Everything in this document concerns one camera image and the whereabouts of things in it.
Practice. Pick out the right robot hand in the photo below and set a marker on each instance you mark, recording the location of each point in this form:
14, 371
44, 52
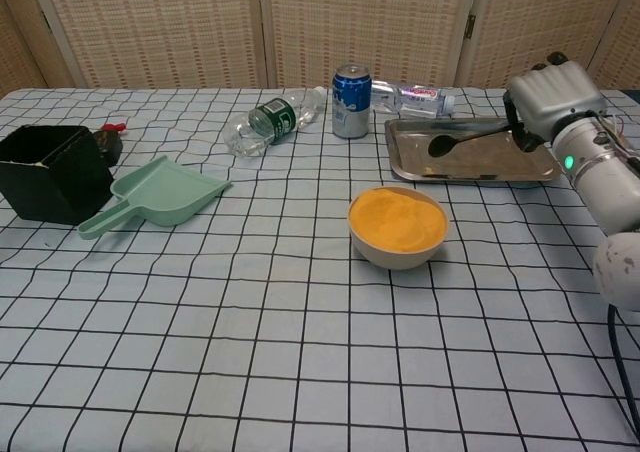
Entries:
555, 97

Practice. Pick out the black spoon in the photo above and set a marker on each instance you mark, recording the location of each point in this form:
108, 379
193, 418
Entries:
442, 145

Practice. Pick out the metal tray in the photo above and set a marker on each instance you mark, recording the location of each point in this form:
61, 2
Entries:
480, 164

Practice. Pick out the white bowl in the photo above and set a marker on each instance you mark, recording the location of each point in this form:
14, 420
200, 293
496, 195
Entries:
395, 261

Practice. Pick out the brass screen hinge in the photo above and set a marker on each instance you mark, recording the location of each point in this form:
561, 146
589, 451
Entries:
470, 26

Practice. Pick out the clear bottle with pink label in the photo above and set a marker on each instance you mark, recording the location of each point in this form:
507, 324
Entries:
415, 99

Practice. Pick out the blue soda can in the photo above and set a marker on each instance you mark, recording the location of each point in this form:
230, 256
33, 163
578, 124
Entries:
350, 102

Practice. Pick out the clear bottle with green label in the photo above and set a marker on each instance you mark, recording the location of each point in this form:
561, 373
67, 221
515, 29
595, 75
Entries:
272, 119

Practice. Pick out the blue checked tablecloth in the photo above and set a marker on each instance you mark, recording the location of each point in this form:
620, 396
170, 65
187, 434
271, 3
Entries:
250, 322

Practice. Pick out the green plastic dustpan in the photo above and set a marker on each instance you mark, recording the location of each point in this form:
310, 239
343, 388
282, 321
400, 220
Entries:
165, 192

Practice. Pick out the woven folding screen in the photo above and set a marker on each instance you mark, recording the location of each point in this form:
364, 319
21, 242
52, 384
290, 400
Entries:
150, 22

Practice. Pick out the dark bottle with red cap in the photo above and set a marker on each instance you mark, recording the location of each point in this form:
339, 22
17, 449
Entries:
107, 144

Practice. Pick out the black square box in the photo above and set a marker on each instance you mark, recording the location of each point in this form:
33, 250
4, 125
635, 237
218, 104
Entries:
60, 192

